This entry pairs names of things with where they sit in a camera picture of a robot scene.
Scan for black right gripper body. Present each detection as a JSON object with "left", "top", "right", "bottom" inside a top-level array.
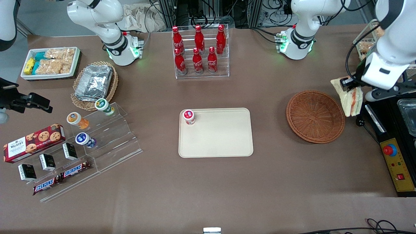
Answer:
[{"left": 0, "top": 77, "right": 30, "bottom": 114}]

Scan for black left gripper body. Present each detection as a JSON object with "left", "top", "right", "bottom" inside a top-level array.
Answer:
[{"left": 354, "top": 57, "right": 370, "bottom": 86}]

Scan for triangular sandwich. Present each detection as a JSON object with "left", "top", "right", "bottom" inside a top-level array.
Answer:
[{"left": 331, "top": 76, "right": 364, "bottom": 118}]

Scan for brown wicker basket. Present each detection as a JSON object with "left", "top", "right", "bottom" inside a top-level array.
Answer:
[{"left": 286, "top": 90, "right": 345, "bottom": 144}]

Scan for white rectangular snack tray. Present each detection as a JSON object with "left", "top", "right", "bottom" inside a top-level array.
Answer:
[{"left": 20, "top": 46, "right": 81, "bottom": 81}]

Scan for light wicker basket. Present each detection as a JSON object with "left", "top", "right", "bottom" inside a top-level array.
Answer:
[{"left": 71, "top": 61, "right": 118, "bottom": 111}]

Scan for beige plastic tray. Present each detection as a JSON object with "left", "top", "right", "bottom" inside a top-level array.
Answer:
[{"left": 178, "top": 108, "right": 254, "bottom": 158}]

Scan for yellow snack packet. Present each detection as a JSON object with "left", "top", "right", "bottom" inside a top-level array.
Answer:
[{"left": 23, "top": 58, "right": 36, "bottom": 75}]

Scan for orange lid yogurt jar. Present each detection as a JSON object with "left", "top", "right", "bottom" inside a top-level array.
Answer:
[{"left": 67, "top": 112, "right": 90, "bottom": 130}]

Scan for rice cracker snack pack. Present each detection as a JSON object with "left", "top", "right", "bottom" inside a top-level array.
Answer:
[
  {"left": 35, "top": 58, "right": 72, "bottom": 75},
  {"left": 45, "top": 48, "right": 76, "bottom": 61}
]

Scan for red Walkers cookie box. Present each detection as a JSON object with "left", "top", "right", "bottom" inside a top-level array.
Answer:
[{"left": 3, "top": 123, "right": 66, "bottom": 163}]

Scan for black side platform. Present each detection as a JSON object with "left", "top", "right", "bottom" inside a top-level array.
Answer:
[{"left": 363, "top": 96, "right": 416, "bottom": 198}]

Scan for blue lid yogurt jar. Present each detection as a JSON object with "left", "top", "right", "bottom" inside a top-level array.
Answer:
[{"left": 75, "top": 132, "right": 97, "bottom": 149}]

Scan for small black box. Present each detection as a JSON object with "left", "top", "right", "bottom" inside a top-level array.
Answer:
[
  {"left": 62, "top": 142, "right": 78, "bottom": 161},
  {"left": 18, "top": 163, "right": 37, "bottom": 181},
  {"left": 39, "top": 153, "right": 56, "bottom": 171}
]

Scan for stacked foil containers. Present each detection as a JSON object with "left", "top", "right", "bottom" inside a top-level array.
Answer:
[{"left": 75, "top": 65, "right": 113, "bottom": 101}]

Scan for clear plastic container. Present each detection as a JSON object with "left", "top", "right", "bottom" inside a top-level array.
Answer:
[{"left": 397, "top": 98, "right": 416, "bottom": 137}]

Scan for green lid yogurt jar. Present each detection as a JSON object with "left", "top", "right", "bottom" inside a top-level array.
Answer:
[{"left": 95, "top": 98, "right": 115, "bottom": 116}]

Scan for Snickers chocolate bar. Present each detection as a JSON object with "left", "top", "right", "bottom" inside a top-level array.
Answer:
[
  {"left": 60, "top": 161, "right": 92, "bottom": 180},
  {"left": 32, "top": 175, "right": 62, "bottom": 196}
]

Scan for clear acrylic stepped jar stand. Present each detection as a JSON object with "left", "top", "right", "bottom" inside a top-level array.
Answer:
[{"left": 70, "top": 102, "right": 143, "bottom": 173}]

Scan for clear acrylic stepped snack stand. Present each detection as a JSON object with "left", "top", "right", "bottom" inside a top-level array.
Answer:
[{"left": 12, "top": 140, "right": 101, "bottom": 203}]

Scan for yellow emergency stop control box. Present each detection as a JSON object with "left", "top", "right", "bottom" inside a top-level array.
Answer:
[{"left": 380, "top": 138, "right": 416, "bottom": 193}]

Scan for clear acrylic bottle rack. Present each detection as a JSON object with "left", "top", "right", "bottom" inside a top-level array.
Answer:
[{"left": 172, "top": 24, "right": 230, "bottom": 79}]

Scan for beige cloth bag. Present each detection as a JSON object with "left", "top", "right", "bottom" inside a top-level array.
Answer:
[{"left": 116, "top": 4, "right": 167, "bottom": 33}]

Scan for red cola bottle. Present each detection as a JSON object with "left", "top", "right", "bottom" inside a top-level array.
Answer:
[
  {"left": 194, "top": 25, "right": 205, "bottom": 52},
  {"left": 192, "top": 48, "right": 203, "bottom": 74},
  {"left": 174, "top": 48, "right": 187, "bottom": 75},
  {"left": 172, "top": 26, "right": 185, "bottom": 54},
  {"left": 216, "top": 25, "right": 226, "bottom": 55},
  {"left": 207, "top": 46, "right": 218, "bottom": 74}
]

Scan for red lid yogurt jar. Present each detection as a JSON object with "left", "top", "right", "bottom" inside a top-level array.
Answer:
[{"left": 183, "top": 110, "right": 196, "bottom": 125}]

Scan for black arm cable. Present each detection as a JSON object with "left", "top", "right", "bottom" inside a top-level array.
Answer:
[{"left": 345, "top": 24, "right": 381, "bottom": 79}]

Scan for white wire basket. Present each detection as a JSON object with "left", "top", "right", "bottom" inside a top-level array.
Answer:
[{"left": 353, "top": 18, "right": 416, "bottom": 82}]

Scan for black cable with plug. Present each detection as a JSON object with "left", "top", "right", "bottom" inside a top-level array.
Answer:
[{"left": 355, "top": 110, "right": 381, "bottom": 144}]

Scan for black floor cables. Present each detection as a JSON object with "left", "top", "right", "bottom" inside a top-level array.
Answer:
[{"left": 298, "top": 218, "right": 416, "bottom": 234}]

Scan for black aluminium frame rack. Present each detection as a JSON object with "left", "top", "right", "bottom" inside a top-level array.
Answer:
[{"left": 158, "top": 0, "right": 264, "bottom": 29}]

